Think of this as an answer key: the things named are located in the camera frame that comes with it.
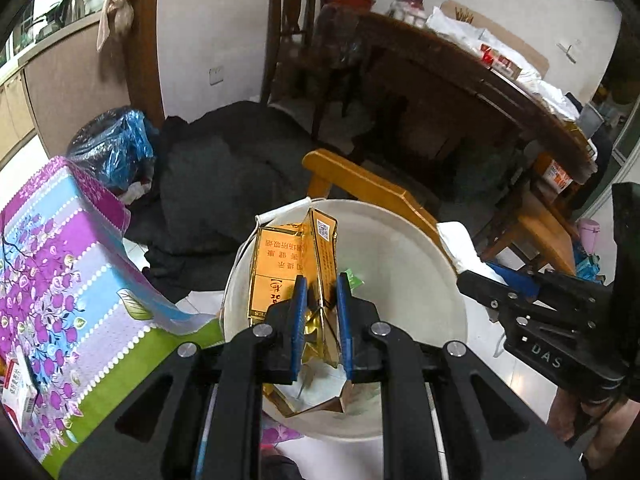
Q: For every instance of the white plastic bucket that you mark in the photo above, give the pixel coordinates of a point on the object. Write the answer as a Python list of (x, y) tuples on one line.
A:
[(414, 288)]

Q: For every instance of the gold cardboard box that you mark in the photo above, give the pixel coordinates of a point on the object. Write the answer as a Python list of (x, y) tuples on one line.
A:
[(296, 263)]

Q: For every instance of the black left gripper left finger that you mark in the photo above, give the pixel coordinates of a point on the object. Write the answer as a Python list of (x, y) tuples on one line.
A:
[(198, 415)]

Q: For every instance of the person's right hand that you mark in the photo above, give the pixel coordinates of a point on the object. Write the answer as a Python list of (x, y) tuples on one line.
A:
[(611, 430)]

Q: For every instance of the dark wooden table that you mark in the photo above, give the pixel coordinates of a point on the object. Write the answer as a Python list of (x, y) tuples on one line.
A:
[(433, 101)]

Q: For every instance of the floral purple tablecloth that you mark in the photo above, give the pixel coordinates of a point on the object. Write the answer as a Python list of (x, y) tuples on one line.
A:
[(89, 324)]

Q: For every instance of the red white medicine box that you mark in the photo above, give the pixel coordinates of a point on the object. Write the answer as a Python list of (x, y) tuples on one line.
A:
[(19, 391)]

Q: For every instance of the green cardboard box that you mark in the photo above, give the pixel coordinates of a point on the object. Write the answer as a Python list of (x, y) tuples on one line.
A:
[(353, 280)]

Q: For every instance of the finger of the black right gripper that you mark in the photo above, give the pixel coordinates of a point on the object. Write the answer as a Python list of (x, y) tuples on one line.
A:
[(520, 277), (499, 297)]

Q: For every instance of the black cloth pile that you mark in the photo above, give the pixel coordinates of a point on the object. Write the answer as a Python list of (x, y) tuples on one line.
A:
[(212, 177)]

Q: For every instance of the beige kitchen cabinets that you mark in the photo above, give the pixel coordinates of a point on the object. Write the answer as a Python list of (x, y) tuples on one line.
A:
[(53, 88)]

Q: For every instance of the blue plastic trash bag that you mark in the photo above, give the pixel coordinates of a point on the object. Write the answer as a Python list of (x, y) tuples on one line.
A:
[(116, 147)]

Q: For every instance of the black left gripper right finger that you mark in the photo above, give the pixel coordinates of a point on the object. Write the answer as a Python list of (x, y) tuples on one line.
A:
[(445, 413)]

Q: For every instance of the dark wooden chair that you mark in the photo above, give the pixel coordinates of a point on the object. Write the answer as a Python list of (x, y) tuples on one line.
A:
[(289, 30)]

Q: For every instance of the hanging beige towel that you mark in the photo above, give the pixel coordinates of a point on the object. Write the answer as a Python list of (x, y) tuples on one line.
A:
[(116, 18)]

